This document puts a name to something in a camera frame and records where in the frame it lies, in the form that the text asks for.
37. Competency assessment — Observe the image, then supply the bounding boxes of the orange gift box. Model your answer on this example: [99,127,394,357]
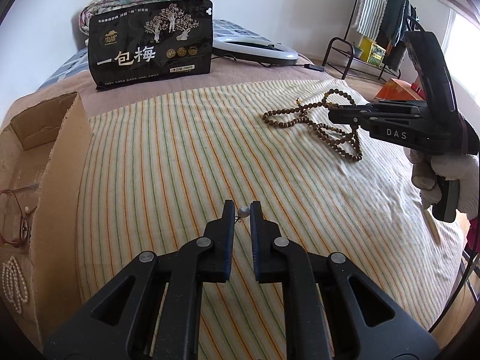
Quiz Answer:
[374,78,423,101]

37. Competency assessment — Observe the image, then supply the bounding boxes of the black clothes rack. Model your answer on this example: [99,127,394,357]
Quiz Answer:
[321,0,422,82]

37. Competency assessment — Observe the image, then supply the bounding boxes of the red strap wristwatch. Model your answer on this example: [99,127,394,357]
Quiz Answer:
[1,184,39,248]

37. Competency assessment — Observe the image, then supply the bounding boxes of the black plum snack bag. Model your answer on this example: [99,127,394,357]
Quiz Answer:
[88,0,213,90]

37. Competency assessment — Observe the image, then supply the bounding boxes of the dark hanging clothes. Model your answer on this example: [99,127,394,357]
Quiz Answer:
[376,0,417,71]

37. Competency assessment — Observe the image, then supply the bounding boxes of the white gloved right hand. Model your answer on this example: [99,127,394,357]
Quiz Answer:
[403,148,479,220]

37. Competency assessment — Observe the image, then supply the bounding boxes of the white pearl necklace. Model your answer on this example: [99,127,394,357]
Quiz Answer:
[1,255,30,315]

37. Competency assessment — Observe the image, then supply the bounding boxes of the yellow green box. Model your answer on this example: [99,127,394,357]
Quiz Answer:
[360,37,386,67]

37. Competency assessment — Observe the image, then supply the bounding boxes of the striped hanging towel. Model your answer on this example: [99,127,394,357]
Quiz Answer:
[353,0,387,40]

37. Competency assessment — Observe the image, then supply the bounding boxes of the brown cardboard box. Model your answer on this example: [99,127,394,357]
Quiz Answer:
[1,93,93,349]

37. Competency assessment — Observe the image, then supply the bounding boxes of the striped yellow bed cloth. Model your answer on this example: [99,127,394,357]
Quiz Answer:
[76,80,465,359]

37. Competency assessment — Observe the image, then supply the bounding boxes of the brown wooden bead necklace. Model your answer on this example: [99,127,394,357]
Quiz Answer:
[261,88,364,163]

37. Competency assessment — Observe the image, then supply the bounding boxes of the white ring light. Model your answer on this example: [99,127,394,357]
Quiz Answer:
[212,36,299,66]

